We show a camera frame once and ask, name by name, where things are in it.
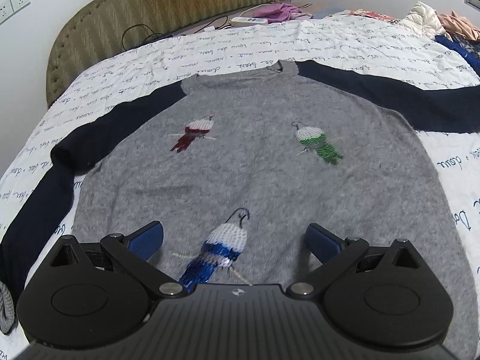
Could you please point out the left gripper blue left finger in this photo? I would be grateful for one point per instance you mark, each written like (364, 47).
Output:
(131, 253)

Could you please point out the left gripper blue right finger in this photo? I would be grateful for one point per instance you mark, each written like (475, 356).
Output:
(336, 256)

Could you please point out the grey sweater with navy sleeves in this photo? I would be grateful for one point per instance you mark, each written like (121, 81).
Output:
(292, 143)

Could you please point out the white bedsheet with blue script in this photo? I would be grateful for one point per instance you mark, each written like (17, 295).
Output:
(351, 43)

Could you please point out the olive striped padded headboard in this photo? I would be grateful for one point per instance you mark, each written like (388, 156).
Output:
(105, 28)

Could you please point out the red patterned cloth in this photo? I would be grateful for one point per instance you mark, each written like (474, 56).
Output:
(374, 15)

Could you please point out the blue patterned garment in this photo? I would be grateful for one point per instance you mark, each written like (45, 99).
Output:
(470, 58)

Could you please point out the purple cloth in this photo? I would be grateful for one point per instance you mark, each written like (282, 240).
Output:
(279, 12)

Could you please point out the white power strip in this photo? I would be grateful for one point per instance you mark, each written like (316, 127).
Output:
(240, 21)

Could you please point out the cream white garment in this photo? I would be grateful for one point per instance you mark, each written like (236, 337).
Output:
(423, 20)

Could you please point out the pink peach garment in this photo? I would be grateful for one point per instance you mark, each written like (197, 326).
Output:
(459, 25)

